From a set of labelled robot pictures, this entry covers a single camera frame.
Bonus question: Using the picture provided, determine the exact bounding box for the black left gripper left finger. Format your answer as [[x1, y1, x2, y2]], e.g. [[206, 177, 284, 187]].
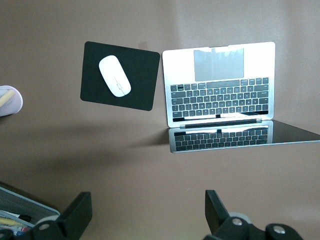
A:
[[31, 191, 93, 240]]

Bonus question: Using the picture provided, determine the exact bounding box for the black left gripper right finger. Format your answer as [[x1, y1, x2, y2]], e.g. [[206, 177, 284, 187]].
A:
[[203, 189, 304, 240]]

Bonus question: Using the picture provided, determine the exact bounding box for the silver laptop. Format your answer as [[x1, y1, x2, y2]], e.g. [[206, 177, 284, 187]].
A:
[[161, 41, 320, 154]]

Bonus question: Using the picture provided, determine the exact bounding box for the grey mesh desk organizer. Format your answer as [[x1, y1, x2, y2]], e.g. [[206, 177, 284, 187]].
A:
[[0, 184, 61, 240]]

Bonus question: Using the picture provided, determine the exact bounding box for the yellow crayon stick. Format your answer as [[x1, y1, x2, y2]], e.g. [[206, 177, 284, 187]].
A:
[[0, 216, 20, 226]]

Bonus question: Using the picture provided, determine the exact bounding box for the pink mesh pen cup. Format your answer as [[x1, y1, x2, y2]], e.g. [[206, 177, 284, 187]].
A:
[[0, 85, 24, 118]]

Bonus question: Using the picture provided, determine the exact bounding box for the yellow pencil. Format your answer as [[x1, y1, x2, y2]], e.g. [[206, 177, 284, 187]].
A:
[[0, 90, 16, 106]]

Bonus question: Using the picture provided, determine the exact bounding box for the white computer mouse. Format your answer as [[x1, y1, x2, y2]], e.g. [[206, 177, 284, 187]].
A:
[[98, 55, 132, 98]]

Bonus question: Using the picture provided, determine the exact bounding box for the black mouse pad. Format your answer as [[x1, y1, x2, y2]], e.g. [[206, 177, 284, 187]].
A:
[[79, 41, 161, 112]]

